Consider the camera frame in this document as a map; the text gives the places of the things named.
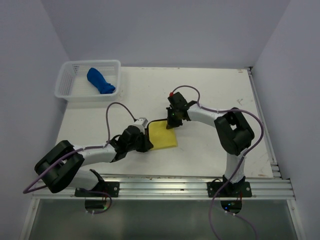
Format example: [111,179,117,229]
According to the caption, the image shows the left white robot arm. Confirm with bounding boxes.
[34,125,154,197]

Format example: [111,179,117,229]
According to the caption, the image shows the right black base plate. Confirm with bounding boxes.
[206,178,253,198]

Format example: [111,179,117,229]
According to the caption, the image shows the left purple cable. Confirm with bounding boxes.
[22,102,137,215]

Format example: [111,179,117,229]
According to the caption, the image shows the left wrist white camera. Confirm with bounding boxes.
[133,117,148,129]

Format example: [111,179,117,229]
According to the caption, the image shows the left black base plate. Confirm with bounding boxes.
[74,181,120,198]

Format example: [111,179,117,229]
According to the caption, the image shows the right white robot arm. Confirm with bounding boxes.
[166,92,255,197]

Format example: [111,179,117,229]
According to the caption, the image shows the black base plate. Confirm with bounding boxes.
[74,181,120,198]
[206,178,253,198]

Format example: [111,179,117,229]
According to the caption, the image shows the aluminium mounting rail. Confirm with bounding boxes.
[32,176,297,201]

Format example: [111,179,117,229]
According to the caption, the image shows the blue towel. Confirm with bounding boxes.
[86,67,116,95]

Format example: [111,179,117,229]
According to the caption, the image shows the white plastic basket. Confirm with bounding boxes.
[54,60,121,102]

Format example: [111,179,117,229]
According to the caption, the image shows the yellow and black towel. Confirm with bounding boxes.
[147,119,178,151]

